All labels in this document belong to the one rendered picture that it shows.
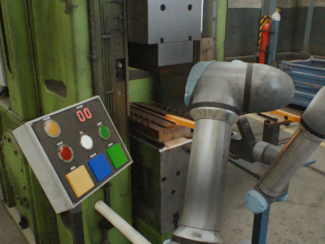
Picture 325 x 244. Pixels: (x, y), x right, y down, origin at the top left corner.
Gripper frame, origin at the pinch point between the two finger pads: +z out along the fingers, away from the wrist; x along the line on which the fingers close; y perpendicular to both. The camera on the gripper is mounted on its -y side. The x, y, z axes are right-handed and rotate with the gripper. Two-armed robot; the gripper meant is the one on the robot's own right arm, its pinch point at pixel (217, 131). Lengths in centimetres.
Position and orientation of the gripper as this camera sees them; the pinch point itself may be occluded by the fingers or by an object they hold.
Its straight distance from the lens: 140.4
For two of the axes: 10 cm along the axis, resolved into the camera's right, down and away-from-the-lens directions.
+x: 7.7, -2.1, 6.0
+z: -6.3, -2.4, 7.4
